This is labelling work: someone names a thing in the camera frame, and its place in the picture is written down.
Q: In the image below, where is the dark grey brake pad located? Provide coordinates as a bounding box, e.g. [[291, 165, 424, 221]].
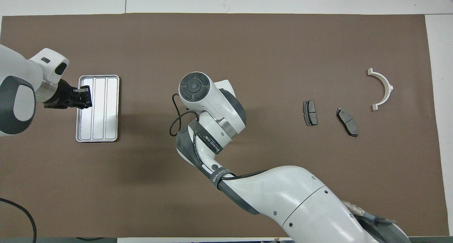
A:
[[336, 107, 359, 138], [303, 100, 318, 126]]

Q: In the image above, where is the black cable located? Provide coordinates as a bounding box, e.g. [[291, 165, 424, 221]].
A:
[[169, 93, 199, 137], [0, 197, 38, 243]]

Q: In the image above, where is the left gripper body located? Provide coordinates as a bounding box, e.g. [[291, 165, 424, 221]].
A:
[[44, 79, 76, 110]]

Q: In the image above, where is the silver metal tray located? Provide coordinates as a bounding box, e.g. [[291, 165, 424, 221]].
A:
[[75, 75, 120, 143]]

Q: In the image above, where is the white half ring bracket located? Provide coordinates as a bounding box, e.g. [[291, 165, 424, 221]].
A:
[[366, 68, 394, 111]]

